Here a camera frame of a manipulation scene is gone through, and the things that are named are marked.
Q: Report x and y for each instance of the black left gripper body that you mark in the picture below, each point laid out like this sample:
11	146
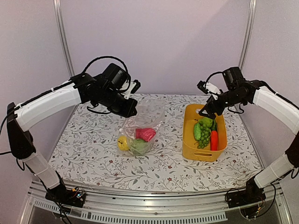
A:
110	99

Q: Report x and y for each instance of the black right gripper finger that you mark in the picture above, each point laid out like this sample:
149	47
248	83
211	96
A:
204	111
210	114

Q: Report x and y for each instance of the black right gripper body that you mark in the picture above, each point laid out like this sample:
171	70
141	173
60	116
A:
232	98

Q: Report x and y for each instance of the yellow toy lemon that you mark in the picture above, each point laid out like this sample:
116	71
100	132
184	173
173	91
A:
122	143

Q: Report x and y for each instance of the clear zip top bag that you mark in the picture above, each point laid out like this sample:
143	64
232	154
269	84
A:
150	114

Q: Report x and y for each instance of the red toy bell pepper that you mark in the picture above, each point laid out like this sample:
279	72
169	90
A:
145	134

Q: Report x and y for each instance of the green toy apple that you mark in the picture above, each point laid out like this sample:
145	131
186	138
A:
138	147

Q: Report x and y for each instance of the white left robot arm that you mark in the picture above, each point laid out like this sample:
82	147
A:
23	116

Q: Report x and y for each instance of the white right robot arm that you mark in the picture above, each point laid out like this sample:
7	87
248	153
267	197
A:
283	117

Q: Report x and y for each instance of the green toy leafy vegetable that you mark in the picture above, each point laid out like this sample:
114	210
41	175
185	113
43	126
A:
209	123

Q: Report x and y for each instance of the yellow plastic basket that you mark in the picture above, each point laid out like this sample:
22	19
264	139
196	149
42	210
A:
191	148

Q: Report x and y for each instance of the green toy cucumber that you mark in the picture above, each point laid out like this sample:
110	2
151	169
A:
197	131

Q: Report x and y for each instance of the green toy grape bunch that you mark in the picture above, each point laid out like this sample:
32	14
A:
205	134

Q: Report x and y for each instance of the orange toy carrot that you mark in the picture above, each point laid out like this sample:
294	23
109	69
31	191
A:
214	141

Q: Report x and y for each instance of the floral patterned table mat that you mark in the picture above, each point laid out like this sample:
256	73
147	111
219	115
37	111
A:
87	152

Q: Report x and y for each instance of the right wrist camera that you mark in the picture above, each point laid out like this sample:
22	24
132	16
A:
202	86

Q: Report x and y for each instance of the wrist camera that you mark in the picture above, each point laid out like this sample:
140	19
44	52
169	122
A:
136	86
202	86

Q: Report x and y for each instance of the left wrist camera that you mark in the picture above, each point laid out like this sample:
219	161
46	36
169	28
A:
136	86

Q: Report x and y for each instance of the right aluminium corner post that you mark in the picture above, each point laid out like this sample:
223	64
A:
248	32

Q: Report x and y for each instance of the aluminium corner post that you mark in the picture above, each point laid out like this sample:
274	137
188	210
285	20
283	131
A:
62	36
248	32

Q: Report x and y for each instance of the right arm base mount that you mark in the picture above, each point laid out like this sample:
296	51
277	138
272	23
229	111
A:
251	194

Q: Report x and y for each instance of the aluminium front rail base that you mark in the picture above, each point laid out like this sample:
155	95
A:
104	205

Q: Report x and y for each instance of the left aluminium corner post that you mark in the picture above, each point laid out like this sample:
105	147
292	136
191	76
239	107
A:
62	36

